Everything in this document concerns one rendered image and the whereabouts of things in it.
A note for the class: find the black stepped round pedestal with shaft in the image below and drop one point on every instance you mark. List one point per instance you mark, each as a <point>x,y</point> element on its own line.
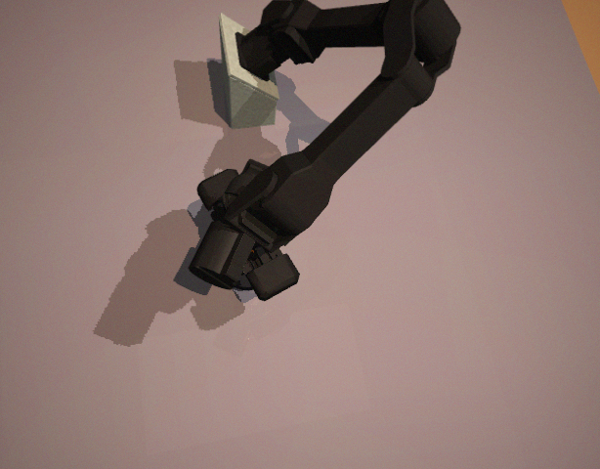
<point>243,283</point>

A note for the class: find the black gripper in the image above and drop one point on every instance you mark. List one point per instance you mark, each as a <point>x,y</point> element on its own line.
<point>268,273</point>

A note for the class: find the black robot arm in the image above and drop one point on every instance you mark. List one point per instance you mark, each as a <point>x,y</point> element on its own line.
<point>295,189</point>

